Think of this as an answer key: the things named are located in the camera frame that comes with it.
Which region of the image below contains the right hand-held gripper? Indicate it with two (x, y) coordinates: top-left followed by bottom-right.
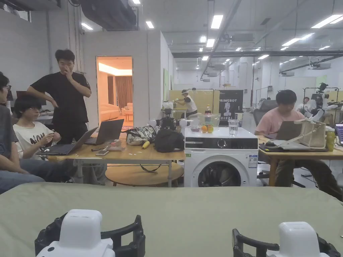
(231, 221), (341, 257)

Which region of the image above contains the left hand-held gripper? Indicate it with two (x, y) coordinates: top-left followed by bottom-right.
(35, 209), (146, 257)

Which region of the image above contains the round low wooden table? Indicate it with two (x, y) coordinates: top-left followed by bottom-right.
(105, 162), (185, 187)

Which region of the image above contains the wooden table with laptops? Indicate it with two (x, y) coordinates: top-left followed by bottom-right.
(36, 119), (186, 188)

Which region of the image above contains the wooden table with beige bag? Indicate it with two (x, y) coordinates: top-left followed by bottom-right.
(257, 119), (343, 187)

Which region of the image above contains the bed with pale green sheet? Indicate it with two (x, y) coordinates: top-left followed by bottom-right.
(0, 182), (343, 257)

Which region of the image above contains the white washing machine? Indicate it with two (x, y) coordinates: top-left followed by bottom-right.
(184, 105), (259, 188)

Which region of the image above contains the cream sofa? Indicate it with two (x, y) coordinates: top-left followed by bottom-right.
(98, 103), (134, 121)

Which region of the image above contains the small black robot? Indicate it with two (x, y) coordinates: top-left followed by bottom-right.
(148, 108), (188, 132)

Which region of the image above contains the white humanoid robot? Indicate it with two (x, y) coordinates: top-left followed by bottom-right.
(305, 83), (342, 121)

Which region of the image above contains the black banner with robot print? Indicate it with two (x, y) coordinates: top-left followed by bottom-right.
(218, 89), (244, 121)

